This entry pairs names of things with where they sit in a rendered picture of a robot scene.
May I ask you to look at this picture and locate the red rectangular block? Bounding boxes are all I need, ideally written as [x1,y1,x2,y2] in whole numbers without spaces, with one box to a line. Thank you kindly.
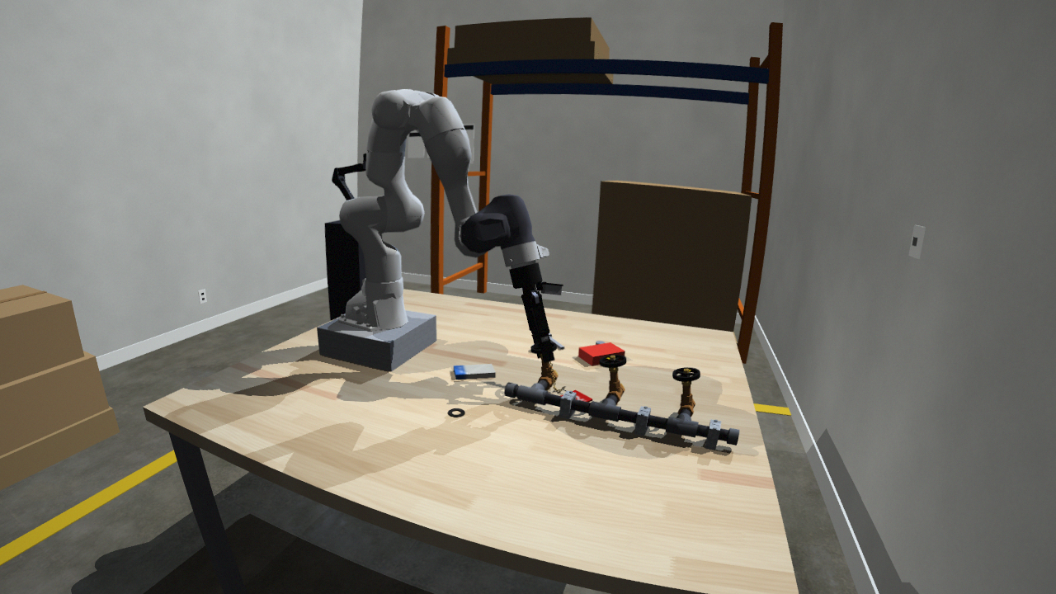
[578,342,625,366]

